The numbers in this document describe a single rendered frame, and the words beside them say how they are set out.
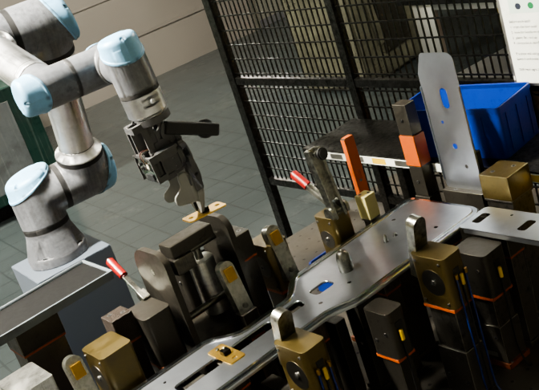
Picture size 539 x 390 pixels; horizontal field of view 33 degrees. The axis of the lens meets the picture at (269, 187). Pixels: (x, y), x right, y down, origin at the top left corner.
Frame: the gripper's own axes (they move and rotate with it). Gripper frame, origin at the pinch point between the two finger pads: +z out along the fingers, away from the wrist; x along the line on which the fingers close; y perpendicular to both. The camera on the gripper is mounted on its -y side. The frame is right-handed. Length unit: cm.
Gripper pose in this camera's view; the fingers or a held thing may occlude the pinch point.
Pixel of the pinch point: (200, 203)
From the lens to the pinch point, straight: 175.5
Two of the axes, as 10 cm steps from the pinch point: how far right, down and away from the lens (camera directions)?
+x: 5.4, 1.3, -8.3
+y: -7.7, 4.9, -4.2
